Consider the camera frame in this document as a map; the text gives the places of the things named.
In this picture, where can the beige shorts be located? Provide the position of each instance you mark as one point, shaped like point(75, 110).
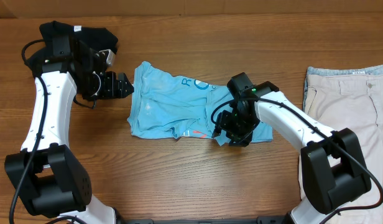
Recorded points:
point(351, 99)

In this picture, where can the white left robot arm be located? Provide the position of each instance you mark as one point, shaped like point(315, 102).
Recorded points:
point(48, 179)

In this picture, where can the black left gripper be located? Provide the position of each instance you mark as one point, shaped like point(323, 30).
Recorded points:
point(110, 86)

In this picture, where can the light blue printed t-shirt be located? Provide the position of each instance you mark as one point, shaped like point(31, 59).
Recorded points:
point(164, 106)

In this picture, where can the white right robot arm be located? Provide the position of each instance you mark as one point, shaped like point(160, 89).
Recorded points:
point(333, 168)

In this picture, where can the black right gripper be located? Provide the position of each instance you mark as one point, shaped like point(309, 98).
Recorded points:
point(229, 125)

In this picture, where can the black folded t-shirt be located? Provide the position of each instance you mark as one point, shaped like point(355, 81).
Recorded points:
point(96, 38)

